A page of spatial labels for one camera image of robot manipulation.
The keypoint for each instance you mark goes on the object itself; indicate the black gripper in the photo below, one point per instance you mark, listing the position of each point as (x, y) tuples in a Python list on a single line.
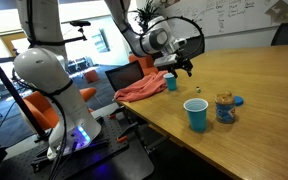
[(180, 64)]

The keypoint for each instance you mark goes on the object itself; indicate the blue plastic cup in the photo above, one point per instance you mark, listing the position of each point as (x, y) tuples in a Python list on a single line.
[(196, 115), (171, 82)]

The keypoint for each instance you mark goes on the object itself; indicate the small sweet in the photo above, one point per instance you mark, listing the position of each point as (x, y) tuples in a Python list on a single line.
[(198, 89)]

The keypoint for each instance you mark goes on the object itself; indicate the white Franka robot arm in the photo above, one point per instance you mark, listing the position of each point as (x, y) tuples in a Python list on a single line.
[(44, 73)]

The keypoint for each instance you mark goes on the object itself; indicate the orange sweater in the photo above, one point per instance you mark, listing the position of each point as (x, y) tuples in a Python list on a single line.
[(140, 88)]

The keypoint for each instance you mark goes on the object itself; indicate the open peanut butter jar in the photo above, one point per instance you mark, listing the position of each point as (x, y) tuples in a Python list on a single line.
[(224, 108)]

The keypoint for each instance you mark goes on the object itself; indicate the blue round jar lid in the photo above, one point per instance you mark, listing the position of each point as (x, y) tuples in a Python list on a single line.
[(239, 100)]

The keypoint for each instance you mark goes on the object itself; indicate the green potted plant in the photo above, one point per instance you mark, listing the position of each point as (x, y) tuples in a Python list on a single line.
[(147, 13)]

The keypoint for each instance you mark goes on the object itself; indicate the orange stool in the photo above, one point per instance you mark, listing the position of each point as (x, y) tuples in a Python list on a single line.
[(91, 76)]

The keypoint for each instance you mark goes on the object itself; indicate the black stand with knob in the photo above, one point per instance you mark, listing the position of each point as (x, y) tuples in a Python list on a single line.
[(80, 23)]

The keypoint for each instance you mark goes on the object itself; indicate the brown pennant banner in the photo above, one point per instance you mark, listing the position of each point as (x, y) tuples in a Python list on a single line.
[(284, 11)]

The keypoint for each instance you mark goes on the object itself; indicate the black tripod stand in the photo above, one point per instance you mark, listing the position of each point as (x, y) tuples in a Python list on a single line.
[(4, 79)]

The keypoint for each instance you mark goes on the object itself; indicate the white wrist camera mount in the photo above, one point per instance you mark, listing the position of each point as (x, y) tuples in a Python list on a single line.
[(165, 61)]

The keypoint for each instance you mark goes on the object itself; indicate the wall whiteboard with writing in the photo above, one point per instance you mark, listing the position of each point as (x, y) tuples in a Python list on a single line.
[(244, 20)]

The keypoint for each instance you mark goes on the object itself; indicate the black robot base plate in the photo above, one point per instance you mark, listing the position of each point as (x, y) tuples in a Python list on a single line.
[(124, 160)]

